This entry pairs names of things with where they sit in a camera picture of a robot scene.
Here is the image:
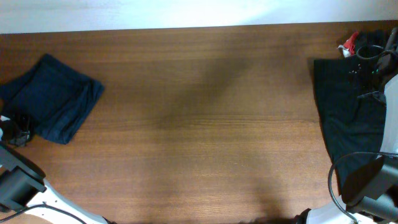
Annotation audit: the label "black garment on table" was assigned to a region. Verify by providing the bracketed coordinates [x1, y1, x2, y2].
[313, 30, 387, 187]

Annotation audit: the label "red and white cloth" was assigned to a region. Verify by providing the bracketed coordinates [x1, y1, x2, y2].
[337, 32, 359, 58]

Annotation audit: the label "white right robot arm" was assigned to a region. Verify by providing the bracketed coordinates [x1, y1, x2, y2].
[294, 44, 397, 223]

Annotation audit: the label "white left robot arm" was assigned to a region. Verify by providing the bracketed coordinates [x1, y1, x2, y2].
[1, 116, 112, 224]

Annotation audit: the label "dark blue shorts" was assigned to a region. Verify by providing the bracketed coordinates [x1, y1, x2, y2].
[1, 54, 104, 144]

